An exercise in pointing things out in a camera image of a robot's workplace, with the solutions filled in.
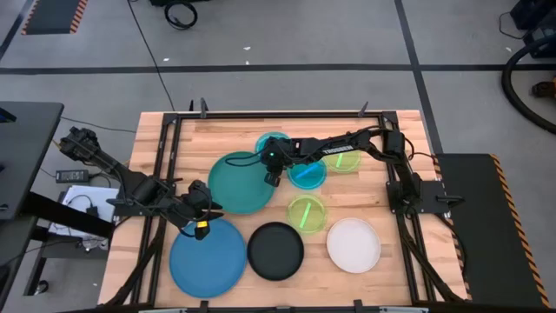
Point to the person's shoe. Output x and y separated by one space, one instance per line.
545 89

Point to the black desk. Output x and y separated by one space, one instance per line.
26 152

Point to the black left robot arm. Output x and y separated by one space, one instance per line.
108 163

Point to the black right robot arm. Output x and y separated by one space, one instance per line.
343 148

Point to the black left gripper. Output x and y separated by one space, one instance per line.
197 195

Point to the large black hazard-striped mat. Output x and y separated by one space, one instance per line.
486 230

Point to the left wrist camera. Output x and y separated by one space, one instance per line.
201 232

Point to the white plastic plate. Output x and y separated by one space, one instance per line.
354 245

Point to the black aluminium table frame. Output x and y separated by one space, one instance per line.
282 115

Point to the small clear blue plate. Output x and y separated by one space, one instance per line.
310 176
262 140

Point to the small black hazard-striped mat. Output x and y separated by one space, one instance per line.
52 15

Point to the large teal plastic plate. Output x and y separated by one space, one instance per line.
236 187

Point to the black plastic plate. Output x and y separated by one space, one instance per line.
275 252

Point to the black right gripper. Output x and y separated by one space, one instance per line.
278 163

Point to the black equipment box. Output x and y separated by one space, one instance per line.
538 35

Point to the small clear green plate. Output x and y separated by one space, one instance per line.
306 214
343 163

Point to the white paper sheet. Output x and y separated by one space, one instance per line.
78 193

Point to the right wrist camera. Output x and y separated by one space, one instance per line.
272 179

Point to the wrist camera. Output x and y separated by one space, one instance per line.
272 179
201 232

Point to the large blue plastic plate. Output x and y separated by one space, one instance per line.
208 265

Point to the black power adapter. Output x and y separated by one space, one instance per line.
71 176

